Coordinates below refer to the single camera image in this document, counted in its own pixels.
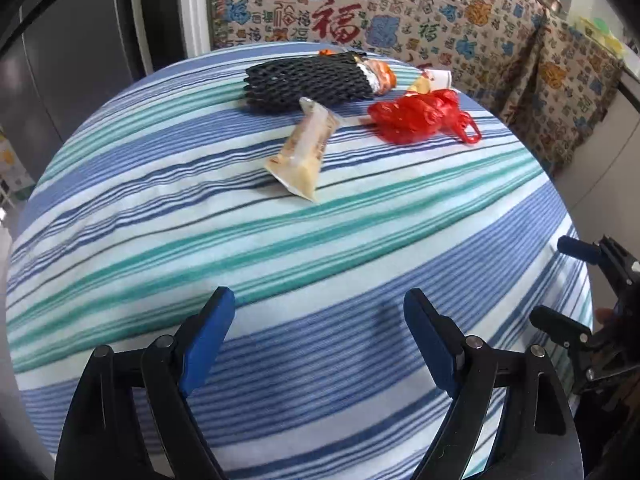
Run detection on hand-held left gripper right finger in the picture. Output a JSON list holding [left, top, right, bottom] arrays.
[[404, 288, 583, 480]]

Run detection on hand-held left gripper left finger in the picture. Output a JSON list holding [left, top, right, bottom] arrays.
[[54, 286, 236, 480]]

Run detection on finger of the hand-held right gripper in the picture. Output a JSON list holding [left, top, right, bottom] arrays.
[[530, 305, 598, 361], [557, 235, 640, 301]]

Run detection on beige snack wrapper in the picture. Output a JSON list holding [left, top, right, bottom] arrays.
[[264, 97, 344, 204]]

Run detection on red plastic bag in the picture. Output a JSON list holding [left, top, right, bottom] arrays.
[[367, 88, 482, 146]]

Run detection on white yellow wrapper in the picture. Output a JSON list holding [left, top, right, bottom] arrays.
[[406, 70, 453, 95]]

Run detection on orange foil wrapper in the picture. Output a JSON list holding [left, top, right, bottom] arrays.
[[319, 48, 397, 97]]

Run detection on black foam net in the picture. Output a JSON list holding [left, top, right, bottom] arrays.
[[242, 50, 376, 112]]

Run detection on blue green striped tablecloth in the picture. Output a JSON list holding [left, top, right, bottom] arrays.
[[5, 42, 596, 480]]

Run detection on white counter cabinets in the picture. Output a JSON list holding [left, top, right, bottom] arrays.
[[552, 60, 640, 246]]

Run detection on yellow green lidded containers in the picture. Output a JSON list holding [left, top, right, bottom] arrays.
[[575, 12, 626, 56]]

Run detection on yellow white cardboard box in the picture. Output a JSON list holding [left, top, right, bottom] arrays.
[[0, 135, 36, 197]]

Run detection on printed blanket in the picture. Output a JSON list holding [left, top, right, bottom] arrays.
[[205, 0, 626, 176]]

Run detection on grey refrigerator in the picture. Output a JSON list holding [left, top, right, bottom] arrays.
[[0, 0, 146, 186]]

